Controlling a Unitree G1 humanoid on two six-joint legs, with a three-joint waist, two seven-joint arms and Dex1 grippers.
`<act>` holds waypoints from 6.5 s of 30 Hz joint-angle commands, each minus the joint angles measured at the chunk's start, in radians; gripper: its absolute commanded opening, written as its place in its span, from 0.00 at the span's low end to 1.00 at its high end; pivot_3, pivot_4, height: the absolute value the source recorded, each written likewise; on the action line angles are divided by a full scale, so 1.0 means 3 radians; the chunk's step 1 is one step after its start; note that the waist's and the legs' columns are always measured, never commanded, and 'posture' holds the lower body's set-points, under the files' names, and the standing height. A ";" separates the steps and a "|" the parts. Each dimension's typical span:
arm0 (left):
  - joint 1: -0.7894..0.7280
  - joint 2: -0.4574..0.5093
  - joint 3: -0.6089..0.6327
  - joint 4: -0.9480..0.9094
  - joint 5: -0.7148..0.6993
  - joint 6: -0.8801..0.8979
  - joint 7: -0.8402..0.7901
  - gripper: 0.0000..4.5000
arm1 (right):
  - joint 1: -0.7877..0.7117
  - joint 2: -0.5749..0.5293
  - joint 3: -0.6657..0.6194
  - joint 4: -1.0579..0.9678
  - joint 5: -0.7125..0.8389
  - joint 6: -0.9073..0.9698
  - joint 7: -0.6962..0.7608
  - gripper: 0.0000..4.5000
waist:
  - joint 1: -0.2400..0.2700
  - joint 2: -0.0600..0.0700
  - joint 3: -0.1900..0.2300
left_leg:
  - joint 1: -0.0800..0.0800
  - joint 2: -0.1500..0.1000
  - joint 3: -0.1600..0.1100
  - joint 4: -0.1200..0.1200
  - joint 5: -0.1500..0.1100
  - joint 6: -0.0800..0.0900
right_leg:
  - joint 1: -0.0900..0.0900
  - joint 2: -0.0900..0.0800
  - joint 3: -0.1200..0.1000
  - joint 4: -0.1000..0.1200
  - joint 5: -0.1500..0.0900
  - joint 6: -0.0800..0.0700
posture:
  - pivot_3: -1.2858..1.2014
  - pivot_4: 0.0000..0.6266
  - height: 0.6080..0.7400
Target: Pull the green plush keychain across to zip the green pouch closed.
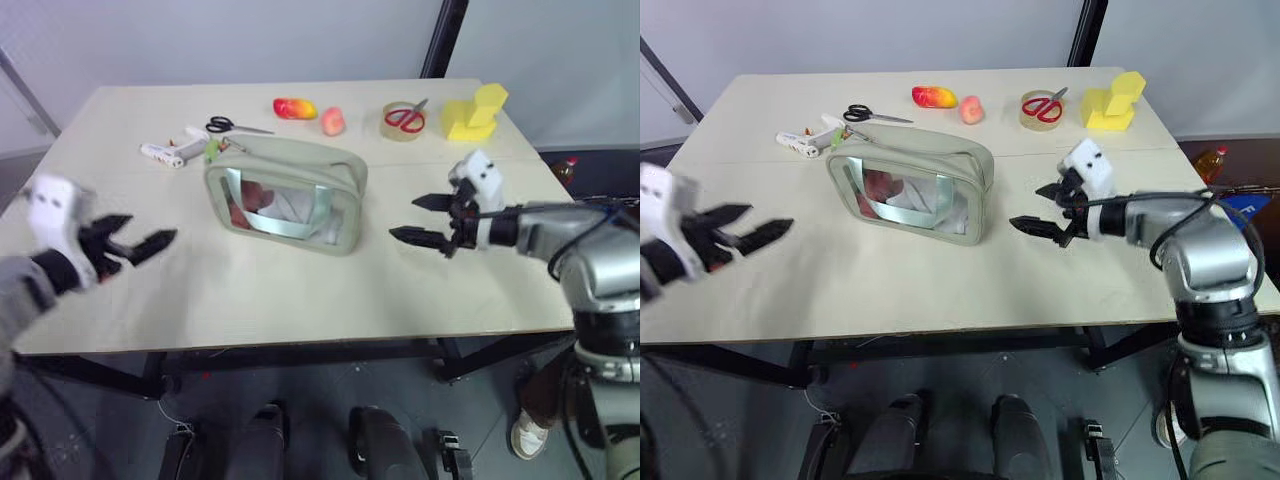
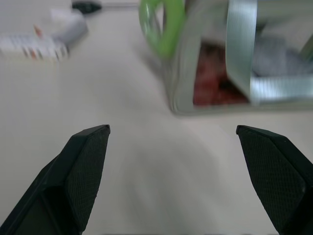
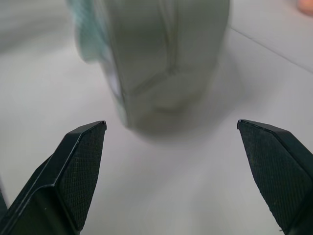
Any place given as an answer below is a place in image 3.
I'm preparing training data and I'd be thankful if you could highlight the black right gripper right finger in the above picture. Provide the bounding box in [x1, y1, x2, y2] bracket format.
[236, 119, 313, 235]

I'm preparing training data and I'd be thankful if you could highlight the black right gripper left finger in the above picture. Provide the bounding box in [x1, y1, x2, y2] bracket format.
[0, 120, 108, 235]

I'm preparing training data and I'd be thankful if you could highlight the grey-green pouch package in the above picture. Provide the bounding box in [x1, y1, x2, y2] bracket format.
[65, 0, 231, 137]

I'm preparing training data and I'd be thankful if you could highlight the pink blurred object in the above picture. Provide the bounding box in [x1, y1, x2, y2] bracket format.
[297, 0, 313, 13]

